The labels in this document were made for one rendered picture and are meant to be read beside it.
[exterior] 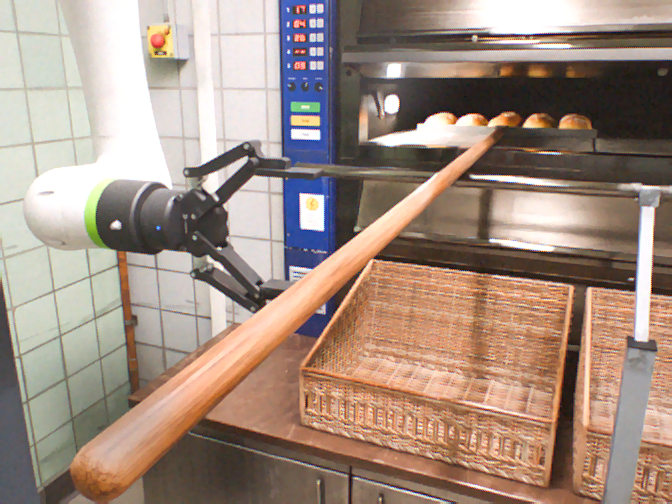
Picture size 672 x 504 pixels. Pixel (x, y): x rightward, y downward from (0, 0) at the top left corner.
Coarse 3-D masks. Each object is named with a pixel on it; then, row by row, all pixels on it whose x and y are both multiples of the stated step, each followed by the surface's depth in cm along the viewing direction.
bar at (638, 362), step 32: (544, 192) 115; (576, 192) 113; (608, 192) 110; (640, 192) 108; (640, 224) 107; (640, 256) 103; (640, 288) 101; (640, 320) 98; (640, 352) 94; (640, 384) 95; (640, 416) 97; (608, 480) 102
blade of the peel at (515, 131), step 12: (432, 132) 196; (444, 132) 195; (456, 132) 193; (468, 132) 192; (480, 132) 190; (516, 132) 186; (528, 132) 185; (540, 132) 184; (552, 132) 183; (564, 132) 181; (576, 132) 180; (588, 132) 179
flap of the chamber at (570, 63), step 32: (352, 64) 148; (384, 64) 145; (416, 64) 142; (448, 64) 139; (480, 64) 137; (512, 64) 134; (544, 64) 132; (576, 64) 130; (608, 64) 128; (640, 64) 126
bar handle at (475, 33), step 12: (360, 36) 148; (372, 36) 147; (384, 36) 146; (396, 36) 145; (408, 36) 144; (420, 36) 143; (432, 36) 142; (444, 36) 141; (456, 36) 140; (468, 36) 139; (480, 36) 138
